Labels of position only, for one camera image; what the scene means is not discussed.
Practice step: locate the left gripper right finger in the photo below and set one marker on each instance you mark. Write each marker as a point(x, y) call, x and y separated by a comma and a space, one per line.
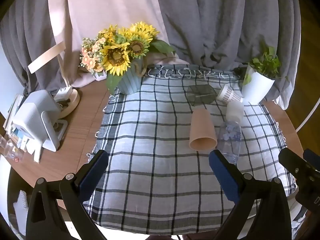
point(272, 220)

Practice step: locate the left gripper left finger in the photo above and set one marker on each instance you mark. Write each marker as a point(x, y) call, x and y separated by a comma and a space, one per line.
point(44, 220)

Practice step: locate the houndstooth patterned paper cup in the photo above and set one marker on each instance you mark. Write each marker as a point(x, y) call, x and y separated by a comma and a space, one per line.
point(227, 94)

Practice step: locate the white frosted cup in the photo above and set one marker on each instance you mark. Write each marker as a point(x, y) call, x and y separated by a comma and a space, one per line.
point(235, 111)

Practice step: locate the pink plastic cup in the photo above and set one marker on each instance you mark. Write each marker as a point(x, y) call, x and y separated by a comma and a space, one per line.
point(202, 135)

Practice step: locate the dark smoky glass cup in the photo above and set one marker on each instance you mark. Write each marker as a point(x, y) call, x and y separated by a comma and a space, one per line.
point(200, 94)

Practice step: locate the spiral notebook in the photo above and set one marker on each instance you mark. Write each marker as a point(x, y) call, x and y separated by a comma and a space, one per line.
point(21, 211)

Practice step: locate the clear printed plastic bottle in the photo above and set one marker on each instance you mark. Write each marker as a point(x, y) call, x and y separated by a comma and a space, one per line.
point(229, 141)

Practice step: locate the clear plastic container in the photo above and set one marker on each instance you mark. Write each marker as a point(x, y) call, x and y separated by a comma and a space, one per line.
point(9, 148)

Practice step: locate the white ribbed plant pot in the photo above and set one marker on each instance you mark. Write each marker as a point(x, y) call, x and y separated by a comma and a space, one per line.
point(255, 86)

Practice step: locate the white box appliance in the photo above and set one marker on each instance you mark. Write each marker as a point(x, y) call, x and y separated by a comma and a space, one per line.
point(38, 118)

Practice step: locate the green leafy plant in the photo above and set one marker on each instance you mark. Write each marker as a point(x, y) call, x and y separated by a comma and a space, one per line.
point(267, 64)

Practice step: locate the checkered grey white tablecloth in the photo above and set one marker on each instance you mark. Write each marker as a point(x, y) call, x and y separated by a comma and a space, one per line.
point(155, 184)

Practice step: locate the white desk lamp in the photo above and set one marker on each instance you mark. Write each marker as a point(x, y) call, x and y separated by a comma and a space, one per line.
point(66, 97)

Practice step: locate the blue ribbed flower vase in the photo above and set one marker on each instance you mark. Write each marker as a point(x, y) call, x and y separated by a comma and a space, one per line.
point(132, 79)

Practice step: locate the grey curtain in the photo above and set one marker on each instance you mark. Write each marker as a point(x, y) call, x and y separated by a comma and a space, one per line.
point(219, 34)

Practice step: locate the yellow sunflower bouquet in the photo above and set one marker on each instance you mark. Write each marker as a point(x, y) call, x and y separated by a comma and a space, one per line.
point(113, 50)

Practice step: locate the pink curtain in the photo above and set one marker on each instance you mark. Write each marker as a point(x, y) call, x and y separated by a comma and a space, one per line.
point(72, 20)

